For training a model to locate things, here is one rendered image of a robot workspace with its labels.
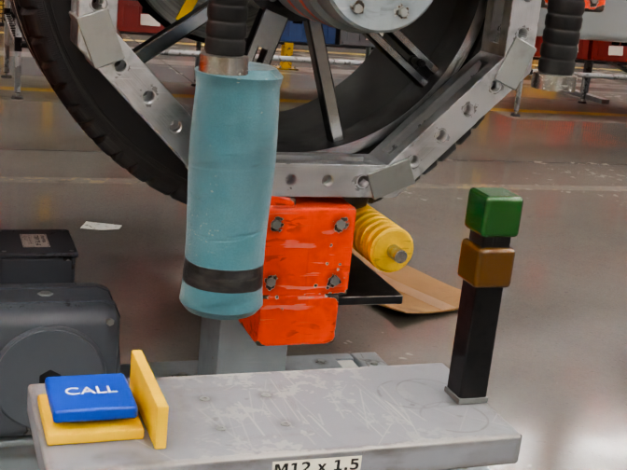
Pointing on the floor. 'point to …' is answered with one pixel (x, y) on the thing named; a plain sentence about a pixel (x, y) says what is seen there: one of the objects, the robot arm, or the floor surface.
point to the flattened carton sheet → (418, 290)
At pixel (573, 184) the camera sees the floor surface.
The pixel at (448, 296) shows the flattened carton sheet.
